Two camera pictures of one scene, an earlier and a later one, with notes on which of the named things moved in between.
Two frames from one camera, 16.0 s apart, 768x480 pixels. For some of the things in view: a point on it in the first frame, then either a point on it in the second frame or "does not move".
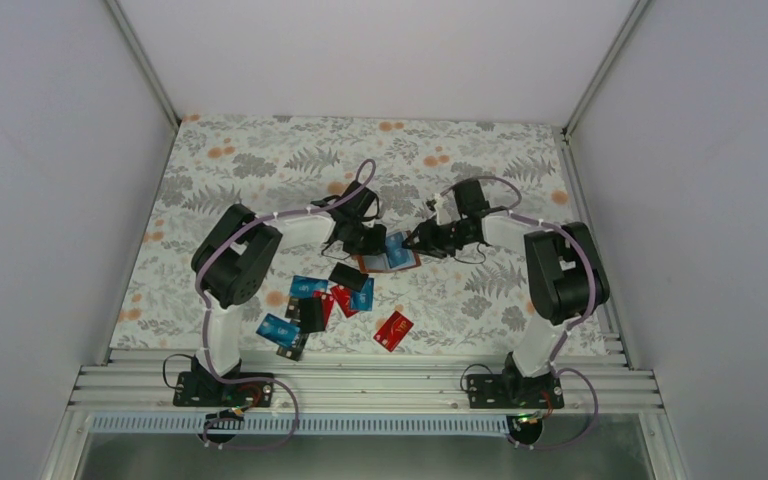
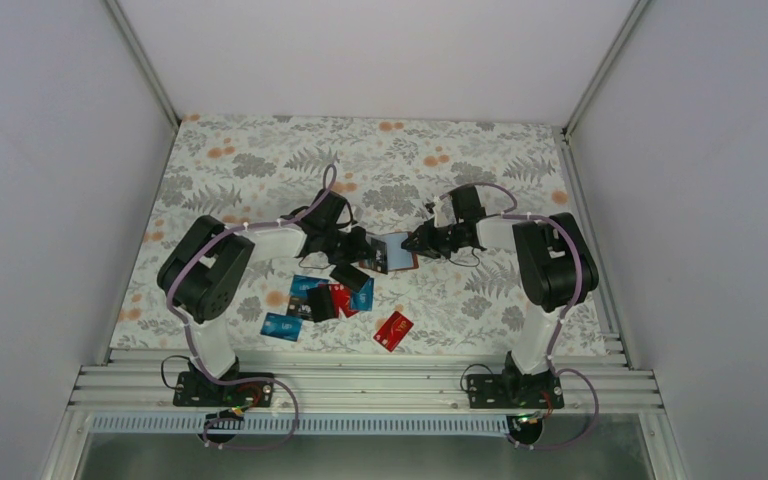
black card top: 348,277 does not move
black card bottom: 294,352 -> 379,260
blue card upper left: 303,287 does not move
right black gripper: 428,240 does not move
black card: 311,313 -> 321,303
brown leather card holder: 395,257 does not move
